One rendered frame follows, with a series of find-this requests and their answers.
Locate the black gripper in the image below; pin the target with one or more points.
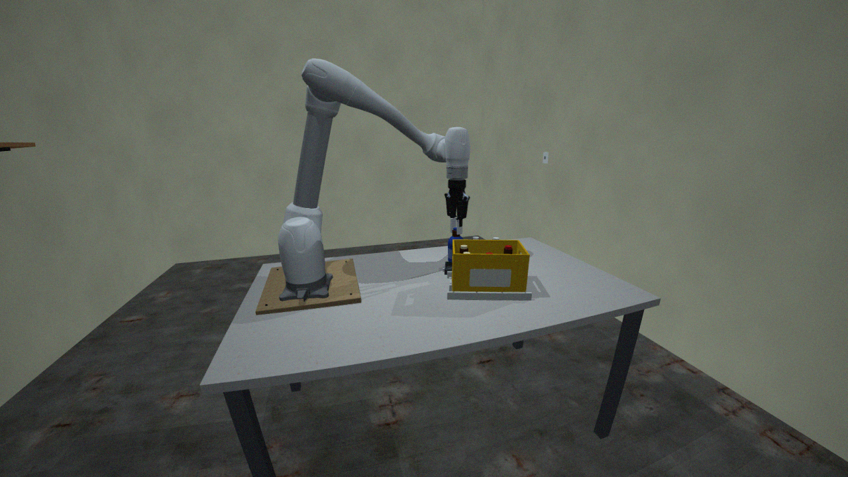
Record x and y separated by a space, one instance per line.
456 199

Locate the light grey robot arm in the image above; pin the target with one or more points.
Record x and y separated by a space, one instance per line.
299 240

